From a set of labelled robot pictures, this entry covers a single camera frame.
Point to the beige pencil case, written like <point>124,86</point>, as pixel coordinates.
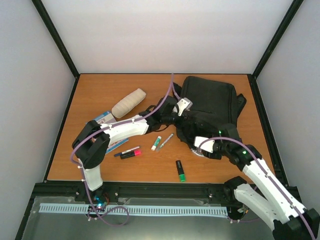
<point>128,103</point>

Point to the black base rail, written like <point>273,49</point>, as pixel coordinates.
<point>113,192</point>

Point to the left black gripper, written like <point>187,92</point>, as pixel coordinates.
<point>183,122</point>

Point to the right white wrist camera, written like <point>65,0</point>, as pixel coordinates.
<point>204,143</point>

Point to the left black frame post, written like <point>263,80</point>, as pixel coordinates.
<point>46,19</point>

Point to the green white marker pen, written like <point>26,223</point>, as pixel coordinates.
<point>164,142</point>

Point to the green black highlighter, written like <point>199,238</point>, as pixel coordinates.
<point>180,171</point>

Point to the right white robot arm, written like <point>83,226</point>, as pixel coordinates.
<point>287,218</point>

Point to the light blue cable duct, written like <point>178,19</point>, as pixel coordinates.
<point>136,210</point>

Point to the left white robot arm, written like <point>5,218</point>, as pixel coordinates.
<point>90,146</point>

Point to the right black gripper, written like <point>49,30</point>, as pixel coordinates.
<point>212,156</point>

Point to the pink black highlighter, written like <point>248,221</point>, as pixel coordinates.
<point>130,154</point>

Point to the right black frame post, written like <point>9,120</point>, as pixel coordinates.
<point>277,36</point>

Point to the white green glue stick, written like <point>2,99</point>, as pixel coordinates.
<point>156,143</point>

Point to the black frame post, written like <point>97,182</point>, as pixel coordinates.
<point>277,36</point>
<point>46,19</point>

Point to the black student backpack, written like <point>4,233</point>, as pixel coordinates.
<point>214,104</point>

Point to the blue white marker pen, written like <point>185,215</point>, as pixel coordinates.
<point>126,151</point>

